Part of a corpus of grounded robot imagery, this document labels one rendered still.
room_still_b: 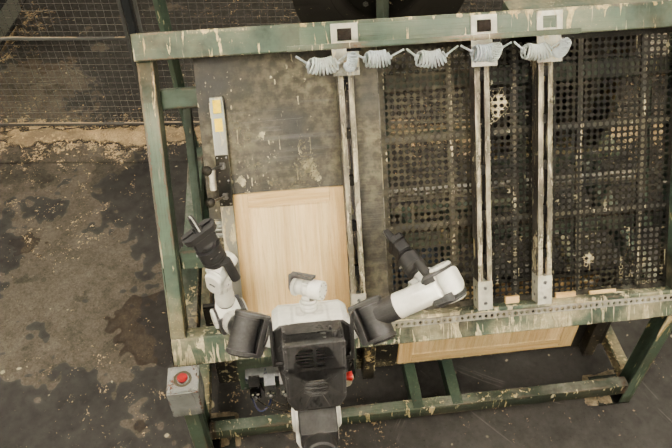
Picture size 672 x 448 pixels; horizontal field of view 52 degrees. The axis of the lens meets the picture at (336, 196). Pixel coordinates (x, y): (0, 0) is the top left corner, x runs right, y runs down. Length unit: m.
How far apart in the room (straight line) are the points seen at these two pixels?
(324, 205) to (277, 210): 0.19
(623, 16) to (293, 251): 1.57
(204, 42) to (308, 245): 0.89
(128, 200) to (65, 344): 1.14
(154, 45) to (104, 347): 2.01
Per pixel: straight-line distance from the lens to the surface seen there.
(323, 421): 2.43
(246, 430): 3.47
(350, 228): 2.70
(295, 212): 2.72
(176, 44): 2.58
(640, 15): 2.93
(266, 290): 2.81
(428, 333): 2.93
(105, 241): 4.58
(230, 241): 2.73
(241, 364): 2.92
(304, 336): 2.22
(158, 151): 2.67
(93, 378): 3.98
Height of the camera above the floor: 3.24
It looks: 44 degrees down
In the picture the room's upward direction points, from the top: straight up
